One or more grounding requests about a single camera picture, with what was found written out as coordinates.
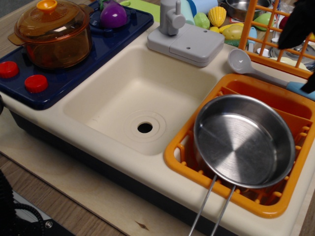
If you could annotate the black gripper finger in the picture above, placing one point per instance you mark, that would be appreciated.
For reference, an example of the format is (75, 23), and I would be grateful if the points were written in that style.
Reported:
(309, 86)
(299, 25)

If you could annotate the grey spoon with blue handle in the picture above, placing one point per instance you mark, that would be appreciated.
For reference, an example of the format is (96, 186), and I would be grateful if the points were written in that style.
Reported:
(240, 63)

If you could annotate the stainless steel pan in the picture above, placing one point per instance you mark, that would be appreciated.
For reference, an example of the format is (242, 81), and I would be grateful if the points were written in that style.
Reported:
(243, 141)

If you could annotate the red toy fruit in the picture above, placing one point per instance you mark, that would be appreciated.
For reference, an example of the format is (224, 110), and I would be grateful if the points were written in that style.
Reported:
(283, 22)

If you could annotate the green toy pear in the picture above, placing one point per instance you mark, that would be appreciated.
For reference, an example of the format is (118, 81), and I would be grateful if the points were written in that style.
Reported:
(263, 19)

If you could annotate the orange plastic grid rack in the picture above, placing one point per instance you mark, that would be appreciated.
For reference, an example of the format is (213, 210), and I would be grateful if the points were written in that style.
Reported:
(264, 42)

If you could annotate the steel bowl in background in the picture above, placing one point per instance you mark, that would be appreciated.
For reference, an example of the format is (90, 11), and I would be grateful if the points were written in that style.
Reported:
(237, 9)

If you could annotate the yellow toy potato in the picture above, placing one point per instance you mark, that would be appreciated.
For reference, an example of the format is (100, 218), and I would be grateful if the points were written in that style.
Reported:
(233, 32)

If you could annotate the yellow toy corn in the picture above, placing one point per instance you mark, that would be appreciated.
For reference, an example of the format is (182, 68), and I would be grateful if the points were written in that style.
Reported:
(217, 16)

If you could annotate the green toy vegetable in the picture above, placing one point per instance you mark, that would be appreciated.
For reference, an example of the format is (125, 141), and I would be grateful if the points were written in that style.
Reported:
(201, 20)

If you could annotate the grey toy faucet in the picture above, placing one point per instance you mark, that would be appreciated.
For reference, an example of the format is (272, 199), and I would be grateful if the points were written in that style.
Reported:
(186, 42)

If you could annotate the light blue toy cup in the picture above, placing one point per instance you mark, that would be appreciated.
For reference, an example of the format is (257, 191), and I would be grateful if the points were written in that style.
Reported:
(189, 8)

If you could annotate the green cutting board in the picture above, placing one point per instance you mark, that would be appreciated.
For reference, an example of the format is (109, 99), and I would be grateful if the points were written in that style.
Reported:
(144, 6)

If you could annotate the cream toy kitchen sink unit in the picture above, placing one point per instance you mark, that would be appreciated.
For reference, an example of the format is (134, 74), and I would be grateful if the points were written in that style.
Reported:
(137, 93)

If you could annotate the purple toy eggplant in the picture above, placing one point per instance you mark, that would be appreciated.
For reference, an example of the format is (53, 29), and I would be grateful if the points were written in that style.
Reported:
(112, 14)

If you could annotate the amber transparent pot with lid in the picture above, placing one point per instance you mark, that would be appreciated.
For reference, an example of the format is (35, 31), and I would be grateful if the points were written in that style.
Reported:
(55, 33)

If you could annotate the right red stove knob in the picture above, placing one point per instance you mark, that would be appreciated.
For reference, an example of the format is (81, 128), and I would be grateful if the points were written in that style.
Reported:
(36, 83)

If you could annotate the red stove knob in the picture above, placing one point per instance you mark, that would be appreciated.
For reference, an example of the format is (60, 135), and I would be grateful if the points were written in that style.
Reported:
(8, 69)
(36, 83)

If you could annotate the dark blue toy stove top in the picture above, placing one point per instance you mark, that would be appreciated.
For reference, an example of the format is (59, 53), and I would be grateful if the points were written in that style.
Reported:
(106, 44)

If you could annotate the left red stove knob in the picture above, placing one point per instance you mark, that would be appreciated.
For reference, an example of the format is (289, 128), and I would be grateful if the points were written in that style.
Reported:
(8, 69)

